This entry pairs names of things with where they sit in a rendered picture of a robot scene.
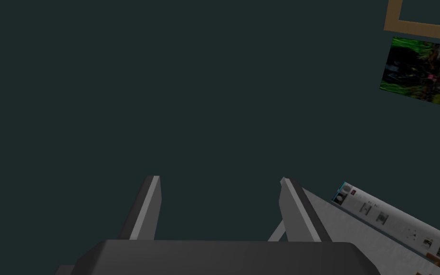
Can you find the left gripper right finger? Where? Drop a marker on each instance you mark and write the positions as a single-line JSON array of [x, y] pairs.
[[300, 214]]

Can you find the tan wooden frame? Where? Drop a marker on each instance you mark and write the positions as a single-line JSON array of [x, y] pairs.
[[407, 26]]

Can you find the green and dark wall picture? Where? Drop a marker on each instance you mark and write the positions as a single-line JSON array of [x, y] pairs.
[[424, 72]]

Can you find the grey fridge with magnets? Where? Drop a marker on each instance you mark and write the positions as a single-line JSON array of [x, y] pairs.
[[372, 233]]

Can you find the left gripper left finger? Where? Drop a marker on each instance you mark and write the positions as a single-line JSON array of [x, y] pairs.
[[146, 214]]

